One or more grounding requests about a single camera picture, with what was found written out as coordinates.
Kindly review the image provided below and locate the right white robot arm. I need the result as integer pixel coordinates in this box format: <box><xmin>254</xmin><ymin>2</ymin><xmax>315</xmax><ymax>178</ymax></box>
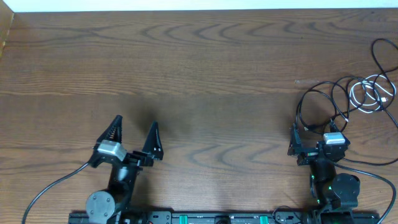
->
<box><xmin>287</xmin><ymin>123</ymin><xmax>360</xmax><ymax>223</ymax></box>

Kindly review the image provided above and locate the white usb cable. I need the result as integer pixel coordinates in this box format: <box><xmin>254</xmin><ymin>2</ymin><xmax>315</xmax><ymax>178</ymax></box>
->
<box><xmin>349</xmin><ymin>73</ymin><xmax>396</xmax><ymax>114</ymax></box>

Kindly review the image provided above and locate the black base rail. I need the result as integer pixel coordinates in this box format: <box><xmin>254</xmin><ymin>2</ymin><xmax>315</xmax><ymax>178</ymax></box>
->
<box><xmin>68</xmin><ymin>210</ymin><xmax>382</xmax><ymax>224</ymax></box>

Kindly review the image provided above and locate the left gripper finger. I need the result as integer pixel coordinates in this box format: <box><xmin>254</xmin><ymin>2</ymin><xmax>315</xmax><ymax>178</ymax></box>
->
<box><xmin>142</xmin><ymin>121</ymin><xmax>164</xmax><ymax>161</ymax></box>
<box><xmin>94</xmin><ymin>115</ymin><xmax>123</xmax><ymax>149</ymax></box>

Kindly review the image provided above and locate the cardboard box edge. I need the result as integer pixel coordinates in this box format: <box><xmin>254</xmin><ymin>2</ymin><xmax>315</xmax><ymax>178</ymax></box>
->
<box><xmin>0</xmin><ymin>0</ymin><xmax>14</xmax><ymax>56</ymax></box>

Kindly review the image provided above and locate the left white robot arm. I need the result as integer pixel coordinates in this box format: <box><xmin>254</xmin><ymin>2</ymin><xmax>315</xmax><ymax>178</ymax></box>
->
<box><xmin>86</xmin><ymin>115</ymin><xmax>164</xmax><ymax>223</ymax></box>

